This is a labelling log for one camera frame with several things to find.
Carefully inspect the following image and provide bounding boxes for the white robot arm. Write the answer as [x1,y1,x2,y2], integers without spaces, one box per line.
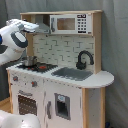
[0,19,41,128]

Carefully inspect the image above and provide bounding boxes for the small metal pot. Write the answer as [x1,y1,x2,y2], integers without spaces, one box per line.
[22,56,37,66]

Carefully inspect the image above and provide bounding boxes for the grey toy sink basin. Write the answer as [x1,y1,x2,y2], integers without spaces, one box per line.
[52,67,92,81]

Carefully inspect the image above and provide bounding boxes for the black toy faucet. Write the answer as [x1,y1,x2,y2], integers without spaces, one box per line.
[76,50,94,70]

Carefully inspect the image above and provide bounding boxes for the black toy stovetop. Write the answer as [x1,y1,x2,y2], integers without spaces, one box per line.
[19,63,56,73]

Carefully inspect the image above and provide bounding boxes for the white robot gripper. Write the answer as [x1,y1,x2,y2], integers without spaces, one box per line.
[6,19,39,32]

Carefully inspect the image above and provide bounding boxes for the right red stove knob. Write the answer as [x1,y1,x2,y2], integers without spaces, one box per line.
[31,81,37,87]

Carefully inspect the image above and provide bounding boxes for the red stove knob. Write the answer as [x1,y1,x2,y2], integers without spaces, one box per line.
[31,81,37,87]
[12,76,19,82]

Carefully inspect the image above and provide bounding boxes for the left red stove knob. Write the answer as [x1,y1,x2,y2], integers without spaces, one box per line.
[12,76,19,82]

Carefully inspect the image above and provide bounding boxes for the grey cabinet door handle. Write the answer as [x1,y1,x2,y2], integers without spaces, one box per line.
[47,101,51,119]

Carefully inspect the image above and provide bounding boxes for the wooden toy play kitchen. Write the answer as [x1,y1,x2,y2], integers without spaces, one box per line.
[8,10,114,128]

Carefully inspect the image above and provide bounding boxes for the toy oven door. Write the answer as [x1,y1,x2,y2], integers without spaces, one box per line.
[18,90,37,115]

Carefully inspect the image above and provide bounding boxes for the grey toy range hood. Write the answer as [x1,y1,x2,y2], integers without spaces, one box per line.
[31,15,51,34]

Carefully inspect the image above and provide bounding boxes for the grey toy ice dispenser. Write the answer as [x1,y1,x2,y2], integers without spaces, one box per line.
[55,93,71,120]

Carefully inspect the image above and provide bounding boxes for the white toy microwave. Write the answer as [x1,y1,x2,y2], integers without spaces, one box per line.
[50,14,92,34]

